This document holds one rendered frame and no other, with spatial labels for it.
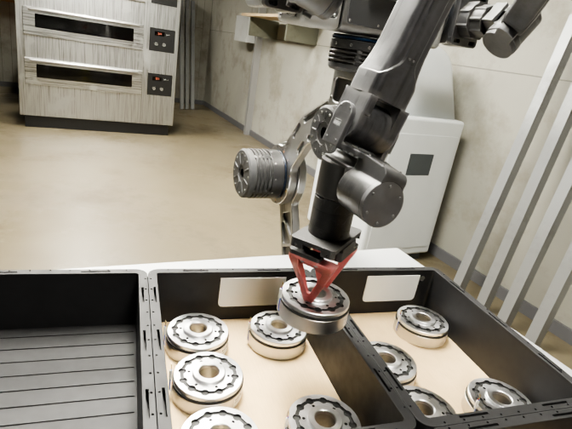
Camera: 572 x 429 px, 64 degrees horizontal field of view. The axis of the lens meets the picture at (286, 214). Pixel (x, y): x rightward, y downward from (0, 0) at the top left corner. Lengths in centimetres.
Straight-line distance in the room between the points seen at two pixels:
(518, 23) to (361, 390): 82
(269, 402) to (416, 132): 249
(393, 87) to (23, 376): 64
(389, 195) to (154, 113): 566
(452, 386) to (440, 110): 255
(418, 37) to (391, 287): 56
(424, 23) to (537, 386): 58
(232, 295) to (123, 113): 531
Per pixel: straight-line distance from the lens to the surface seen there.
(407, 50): 58
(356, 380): 71
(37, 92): 602
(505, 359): 91
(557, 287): 271
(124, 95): 604
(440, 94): 327
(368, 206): 52
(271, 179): 158
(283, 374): 78
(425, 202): 330
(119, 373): 77
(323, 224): 60
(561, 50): 295
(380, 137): 59
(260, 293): 87
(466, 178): 349
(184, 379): 71
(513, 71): 336
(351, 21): 111
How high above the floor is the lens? 132
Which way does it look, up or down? 20 degrees down
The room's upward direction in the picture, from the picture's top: 9 degrees clockwise
